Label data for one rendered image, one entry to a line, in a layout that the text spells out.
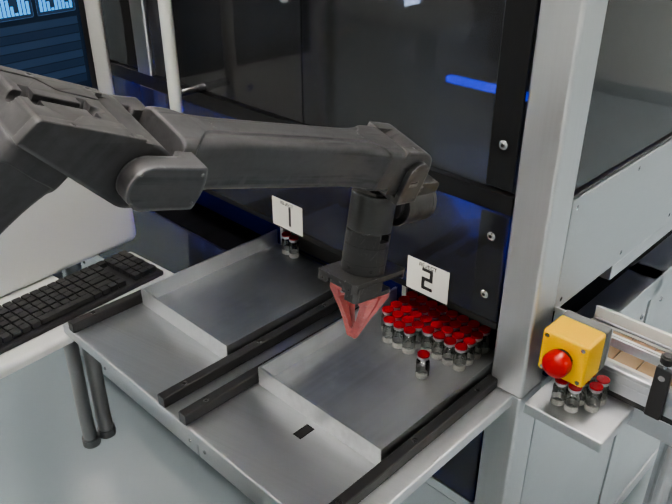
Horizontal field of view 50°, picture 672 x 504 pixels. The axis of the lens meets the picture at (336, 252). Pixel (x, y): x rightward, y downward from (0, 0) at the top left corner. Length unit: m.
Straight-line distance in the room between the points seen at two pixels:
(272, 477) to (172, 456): 1.34
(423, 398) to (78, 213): 0.92
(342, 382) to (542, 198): 0.44
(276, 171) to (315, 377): 0.57
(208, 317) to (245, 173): 0.72
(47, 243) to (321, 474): 0.90
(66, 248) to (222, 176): 1.11
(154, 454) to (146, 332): 1.08
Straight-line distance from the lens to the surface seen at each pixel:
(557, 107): 0.96
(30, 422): 2.61
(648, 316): 1.63
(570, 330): 1.09
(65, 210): 1.69
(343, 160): 0.74
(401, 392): 1.16
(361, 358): 1.23
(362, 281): 0.88
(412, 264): 1.19
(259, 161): 0.65
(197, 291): 1.43
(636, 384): 1.20
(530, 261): 1.05
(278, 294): 1.40
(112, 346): 1.32
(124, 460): 2.38
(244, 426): 1.11
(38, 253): 1.69
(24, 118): 0.50
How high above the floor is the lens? 1.63
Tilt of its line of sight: 29 degrees down
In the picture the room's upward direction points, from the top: straight up
